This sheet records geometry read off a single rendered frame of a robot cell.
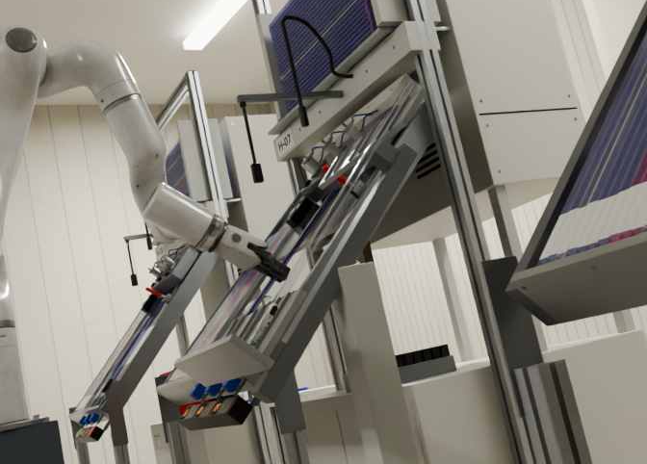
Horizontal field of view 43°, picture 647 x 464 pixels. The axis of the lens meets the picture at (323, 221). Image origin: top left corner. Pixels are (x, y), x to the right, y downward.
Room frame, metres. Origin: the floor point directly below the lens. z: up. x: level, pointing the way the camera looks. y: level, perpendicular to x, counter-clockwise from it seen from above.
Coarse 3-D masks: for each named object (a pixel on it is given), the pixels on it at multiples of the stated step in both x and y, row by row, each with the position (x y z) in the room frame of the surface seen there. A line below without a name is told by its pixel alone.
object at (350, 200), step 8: (376, 168) 1.78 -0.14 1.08; (360, 176) 1.87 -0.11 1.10; (368, 176) 1.80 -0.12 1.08; (320, 200) 2.09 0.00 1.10; (352, 200) 1.76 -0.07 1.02; (328, 208) 1.93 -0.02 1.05; (344, 208) 1.80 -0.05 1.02; (288, 216) 2.33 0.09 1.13; (336, 216) 1.81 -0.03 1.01; (344, 216) 1.75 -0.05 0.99; (288, 224) 2.24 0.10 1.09; (336, 224) 1.75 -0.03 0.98; (312, 232) 1.91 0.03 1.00; (328, 232) 1.79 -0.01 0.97; (288, 240) 2.09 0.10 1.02; (296, 240) 2.01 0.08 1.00; (304, 240) 1.92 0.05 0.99; (328, 240) 1.92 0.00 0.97; (288, 248) 2.02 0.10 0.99; (280, 256) 2.04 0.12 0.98
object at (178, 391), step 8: (248, 376) 1.60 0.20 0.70; (256, 376) 1.57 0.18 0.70; (168, 384) 2.01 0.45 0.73; (176, 384) 1.96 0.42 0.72; (184, 384) 1.92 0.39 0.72; (192, 384) 1.88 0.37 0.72; (248, 384) 1.64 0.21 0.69; (160, 392) 2.12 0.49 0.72; (168, 392) 2.07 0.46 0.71; (176, 392) 2.02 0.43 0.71; (184, 392) 1.98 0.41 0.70; (224, 392) 1.79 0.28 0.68; (240, 392) 1.72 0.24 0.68; (176, 400) 2.10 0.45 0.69; (184, 400) 2.06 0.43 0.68; (192, 400) 2.02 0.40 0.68
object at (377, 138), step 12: (408, 84) 1.25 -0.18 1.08; (396, 108) 1.23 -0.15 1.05; (384, 120) 1.23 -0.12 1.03; (384, 132) 1.22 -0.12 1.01; (372, 144) 1.21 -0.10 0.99; (360, 168) 1.20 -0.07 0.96; (348, 180) 1.19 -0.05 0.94; (348, 192) 1.19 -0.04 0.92; (336, 204) 1.18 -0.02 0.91; (324, 228) 1.17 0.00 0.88; (312, 240) 1.16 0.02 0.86; (312, 252) 1.16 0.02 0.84; (300, 264) 1.15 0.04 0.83; (288, 276) 1.15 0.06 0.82; (288, 288) 1.14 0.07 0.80; (276, 300) 1.13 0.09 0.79
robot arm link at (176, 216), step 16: (160, 192) 1.65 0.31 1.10; (176, 192) 1.68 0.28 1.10; (144, 208) 1.66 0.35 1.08; (160, 208) 1.65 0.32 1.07; (176, 208) 1.66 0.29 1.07; (192, 208) 1.68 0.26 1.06; (160, 224) 1.68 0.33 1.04; (176, 224) 1.67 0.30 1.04; (192, 224) 1.68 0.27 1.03; (208, 224) 1.69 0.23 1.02; (192, 240) 1.70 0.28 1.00
